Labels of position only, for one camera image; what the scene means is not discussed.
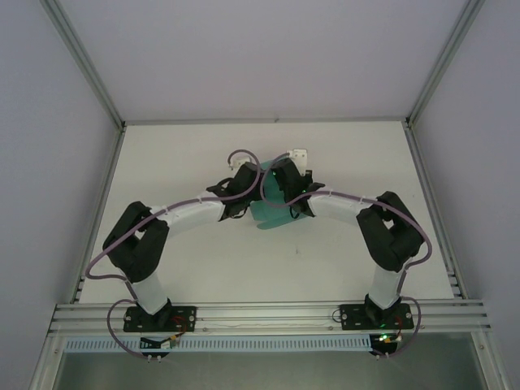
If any teal paper box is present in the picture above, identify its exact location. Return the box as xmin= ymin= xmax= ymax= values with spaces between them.
xmin=249 ymin=159 xmax=294 ymax=232

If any grey metal panel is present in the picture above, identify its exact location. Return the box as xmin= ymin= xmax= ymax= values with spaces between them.
xmin=52 ymin=351 xmax=488 ymax=390

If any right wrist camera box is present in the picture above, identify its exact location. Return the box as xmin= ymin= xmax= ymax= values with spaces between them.
xmin=286 ymin=148 xmax=310 ymax=176

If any aluminium table edge rail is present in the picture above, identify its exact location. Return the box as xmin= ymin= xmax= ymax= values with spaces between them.
xmin=405 ymin=121 xmax=467 ymax=301
xmin=69 ymin=125 xmax=128 ymax=305
xmin=121 ymin=116 xmax=411 ymax=128

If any aluminium mounting rail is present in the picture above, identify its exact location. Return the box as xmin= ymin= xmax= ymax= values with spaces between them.
xmin=47 ymin=299 xmax=493 ymax=336

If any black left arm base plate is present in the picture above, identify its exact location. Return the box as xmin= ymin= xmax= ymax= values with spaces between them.
xmin=123 ymin=305 xmax=198 ymax=333

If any slotted white cable duct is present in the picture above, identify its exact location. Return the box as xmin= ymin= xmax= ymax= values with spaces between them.
xmin=64 ymin=335 xmax=374 ymax=353

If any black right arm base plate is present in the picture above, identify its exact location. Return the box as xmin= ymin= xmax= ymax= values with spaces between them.
xmin=339 ymin=302 xmax=415 ymax=332

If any black left cable connector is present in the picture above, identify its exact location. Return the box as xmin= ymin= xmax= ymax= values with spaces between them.
xmin=139 ymin=336 xmax=174 ymax=362

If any black cable connector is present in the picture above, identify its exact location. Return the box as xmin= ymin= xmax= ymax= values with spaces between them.
xmin=368 ymin=332 xmax=403 ymax=362
xmin=139 ymin=336 xmax=174 ymax=362

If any aluminium frame post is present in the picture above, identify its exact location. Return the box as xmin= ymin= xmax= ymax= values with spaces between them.
xmin=405 ymin=0 xmax=488 ymax=130
xmin=39 ymin=0 xmax=126 ymax=131

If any black right cable connector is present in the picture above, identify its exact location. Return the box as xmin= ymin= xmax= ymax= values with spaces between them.
xmin=368 ymin=332 xmax=403 ymax=362

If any aluminium frame leg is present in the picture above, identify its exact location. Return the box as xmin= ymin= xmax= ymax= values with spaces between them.
xmin=30 ymin=332 xmax=68 ymax=390
xmin=470 ymin=331 xmax=514 ymax=390

